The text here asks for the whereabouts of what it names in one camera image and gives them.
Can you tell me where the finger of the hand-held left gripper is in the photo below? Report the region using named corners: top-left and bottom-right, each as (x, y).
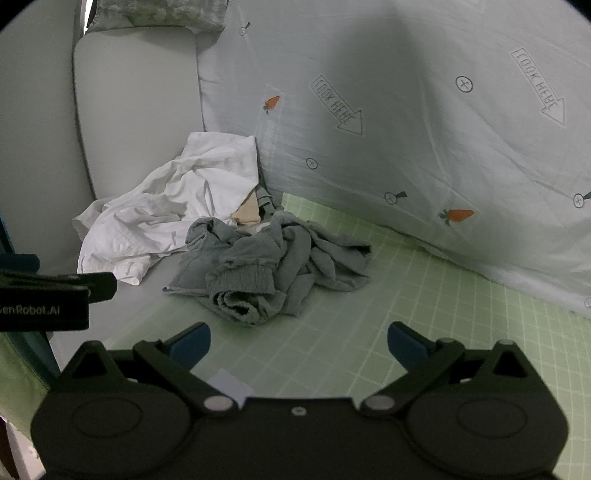
top-left (0, 271), bottom-right (117, 304)
top-left (0, 253), bottom-right (41, 276)

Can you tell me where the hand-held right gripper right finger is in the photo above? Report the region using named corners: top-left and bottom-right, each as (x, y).
top-left (358, 322), bottom-right (541, 416)

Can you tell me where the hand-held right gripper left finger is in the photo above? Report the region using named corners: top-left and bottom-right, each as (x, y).
top-left (55, 322), bottom-right (243, 416)

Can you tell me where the grey knit sweater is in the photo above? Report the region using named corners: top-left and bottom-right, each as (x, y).
top-left (163, 210), bottom-right (372, 326)

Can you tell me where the pale grey sheet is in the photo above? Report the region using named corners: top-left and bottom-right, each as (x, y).
top-left (46, 198), bottom-right (287, 374)

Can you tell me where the green grid bed sheet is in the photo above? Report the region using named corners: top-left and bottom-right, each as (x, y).
top-left (0, 191), bottom-right (591, 462)

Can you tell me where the beige cloth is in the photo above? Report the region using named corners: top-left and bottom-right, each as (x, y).
top-left (231, 191), bottom-right (263, 228)

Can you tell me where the white shirt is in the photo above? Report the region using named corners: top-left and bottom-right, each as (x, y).
top-left (71, 131), bottom-right (260, 286)

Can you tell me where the small grey cloth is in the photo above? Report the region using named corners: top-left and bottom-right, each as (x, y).
top-left (254, 185), bottom-right (283, 220)

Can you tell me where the grey cushion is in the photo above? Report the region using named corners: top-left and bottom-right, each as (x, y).
top-left (72, 28), bottom-right (207, 201)

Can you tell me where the carrot print quilt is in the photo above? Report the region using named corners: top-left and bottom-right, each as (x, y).
top-left (198, 0), bottom-right (591, 320)

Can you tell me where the patterned pillow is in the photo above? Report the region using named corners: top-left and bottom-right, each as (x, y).
top-left (85, 0), bottom-right (230, 34)

